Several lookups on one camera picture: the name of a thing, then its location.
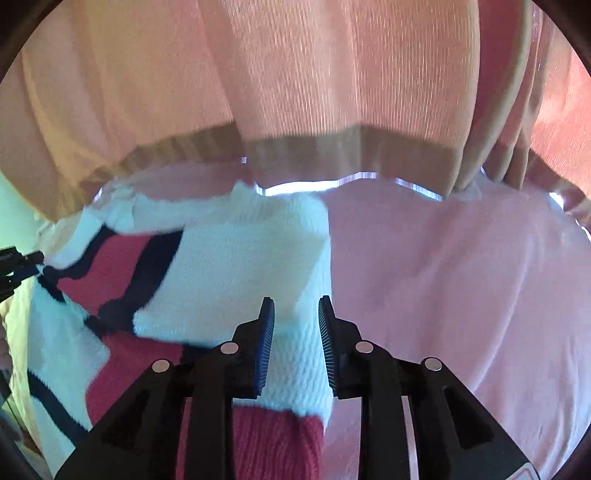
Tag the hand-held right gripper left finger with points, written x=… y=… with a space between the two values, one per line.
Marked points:
x=264 y=350

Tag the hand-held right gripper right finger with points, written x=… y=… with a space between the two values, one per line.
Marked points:
x=330 y=355

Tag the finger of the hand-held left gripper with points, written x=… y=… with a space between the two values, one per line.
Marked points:
x=18 y=265

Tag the white red navy knitted sweater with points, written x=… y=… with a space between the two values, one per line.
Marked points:
x=221 y=258

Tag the pink bed blanket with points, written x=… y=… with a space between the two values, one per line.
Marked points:
x=461 y=295

